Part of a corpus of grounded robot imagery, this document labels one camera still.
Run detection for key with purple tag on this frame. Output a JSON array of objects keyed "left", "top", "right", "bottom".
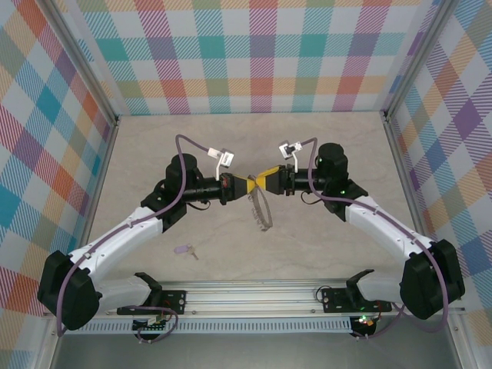
[{"left": 173, "top": 242, "right": 200, "bottom": 261}]

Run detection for black board white connector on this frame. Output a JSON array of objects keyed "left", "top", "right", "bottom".
[{"left": 132, "top": 314, "right": 170, "bottom": 334}]

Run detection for black board lit leds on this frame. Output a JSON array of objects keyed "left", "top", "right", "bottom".
[{"left": 351, "top": 314, "right": 376, "bottom": 332}]

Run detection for grey sheet metal panel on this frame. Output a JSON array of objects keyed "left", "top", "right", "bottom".
[{"left": 52, "top": 332, "right": 462, "bottom": 369}]

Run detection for aluminium wall base profile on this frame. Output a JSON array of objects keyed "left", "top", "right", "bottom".
[
  {"left": 34, "top": 117, "right": 121, "bottom": 369},
  {"left": 383, "top": 113, "right": 477, "bottom": 369}
]

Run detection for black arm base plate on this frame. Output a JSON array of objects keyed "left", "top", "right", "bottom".
[
  {"left": 321, "top": 288, "right": 393, "bottom": 314},
  {"left": 116, "top": 290, "right": 188, "bottom": 316}
]

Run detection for aluminium upright frame post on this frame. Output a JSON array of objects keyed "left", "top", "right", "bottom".
[
  {"left": 45, "top": 0, "right": 121, "bottom": 128},
  {"left": 382, "top": 0, "right": 454, "bottom": 120}
]

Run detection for slotted grey cable duct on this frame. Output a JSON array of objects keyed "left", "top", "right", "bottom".
[{"left": 76, "top": 317, "right": 353, "bottom": 334}]

